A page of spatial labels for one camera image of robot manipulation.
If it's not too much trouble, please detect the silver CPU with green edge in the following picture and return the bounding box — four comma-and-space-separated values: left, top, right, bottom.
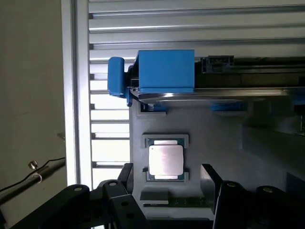
146, 137, 187, 181

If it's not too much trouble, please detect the grey parts rack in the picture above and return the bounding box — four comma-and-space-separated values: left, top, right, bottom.
128, 102, 305, 214

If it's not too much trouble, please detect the aluminium table frame profile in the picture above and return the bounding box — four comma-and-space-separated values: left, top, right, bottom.
71, 0, 92, 187

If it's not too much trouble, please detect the green RAM stick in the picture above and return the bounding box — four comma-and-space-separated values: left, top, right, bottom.
166, 197, 218, 207

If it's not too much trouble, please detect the blue plastic clip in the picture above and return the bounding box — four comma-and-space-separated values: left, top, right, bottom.
107, 56, 126, 97

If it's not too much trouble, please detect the black graphics card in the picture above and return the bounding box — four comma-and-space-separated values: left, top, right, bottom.
194, 54, 305, 89

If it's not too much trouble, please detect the blue plastic holder block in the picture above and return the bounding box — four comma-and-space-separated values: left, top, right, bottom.
127, 49, 196, 107

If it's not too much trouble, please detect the thin black cable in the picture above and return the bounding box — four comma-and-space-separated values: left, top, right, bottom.
0, 156, 66, 193

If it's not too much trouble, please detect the silver disk drive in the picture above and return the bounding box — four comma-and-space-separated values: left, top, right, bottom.
132, 86, 305, 106

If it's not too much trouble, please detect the dark metal rod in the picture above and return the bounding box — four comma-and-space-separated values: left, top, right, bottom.
0, 160, 67, 206

